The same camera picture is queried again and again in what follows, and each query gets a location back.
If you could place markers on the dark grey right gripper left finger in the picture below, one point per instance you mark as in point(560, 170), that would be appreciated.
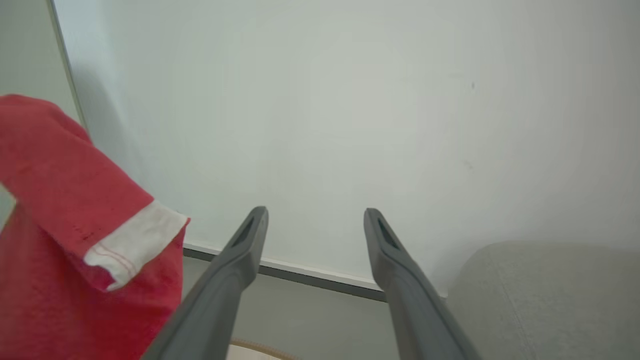
point(220, 295)

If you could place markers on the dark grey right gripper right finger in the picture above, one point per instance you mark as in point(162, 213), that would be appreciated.
point(410, 300)

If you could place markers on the red garment with white cuff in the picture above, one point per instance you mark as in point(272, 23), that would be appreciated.
point(75, 235)

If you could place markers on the light grey fabric sofa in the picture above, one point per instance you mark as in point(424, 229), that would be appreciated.
point(545, 302)

